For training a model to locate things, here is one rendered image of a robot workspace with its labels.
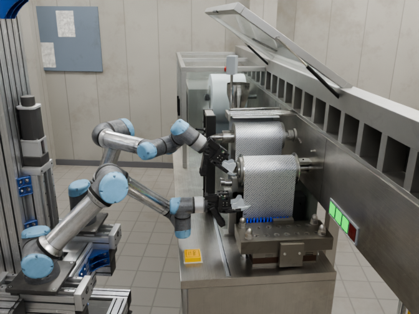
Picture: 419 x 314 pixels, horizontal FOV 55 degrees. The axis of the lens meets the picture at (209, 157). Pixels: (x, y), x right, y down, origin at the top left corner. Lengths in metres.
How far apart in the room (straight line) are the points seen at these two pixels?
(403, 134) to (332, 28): 3.87
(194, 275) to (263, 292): 0.30
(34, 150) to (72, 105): 3.51
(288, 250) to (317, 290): 0.23
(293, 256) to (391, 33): 3.85
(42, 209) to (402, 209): 1.53
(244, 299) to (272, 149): 0.73
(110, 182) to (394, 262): 1.03
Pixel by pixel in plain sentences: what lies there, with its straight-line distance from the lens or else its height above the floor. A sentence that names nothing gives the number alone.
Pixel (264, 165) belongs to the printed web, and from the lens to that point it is 1.79.
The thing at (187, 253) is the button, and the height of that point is 0.92.
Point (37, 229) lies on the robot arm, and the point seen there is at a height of 1.05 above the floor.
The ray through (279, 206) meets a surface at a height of 1.09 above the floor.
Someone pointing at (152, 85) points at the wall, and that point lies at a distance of 5.10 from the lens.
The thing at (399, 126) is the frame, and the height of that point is 1.62.
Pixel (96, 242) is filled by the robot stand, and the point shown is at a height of 0.71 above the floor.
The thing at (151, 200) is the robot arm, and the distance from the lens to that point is 1.85.
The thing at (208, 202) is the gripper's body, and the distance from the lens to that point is 1.79.
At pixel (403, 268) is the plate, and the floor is 1.24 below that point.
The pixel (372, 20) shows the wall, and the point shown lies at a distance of 5.16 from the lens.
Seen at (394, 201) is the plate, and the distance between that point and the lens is 1.29.
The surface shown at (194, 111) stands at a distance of 2.73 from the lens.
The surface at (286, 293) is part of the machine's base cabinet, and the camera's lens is 1.82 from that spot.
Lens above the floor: 1.91
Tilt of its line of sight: 19 degrees down
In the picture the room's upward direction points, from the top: 1 degrees clockwise
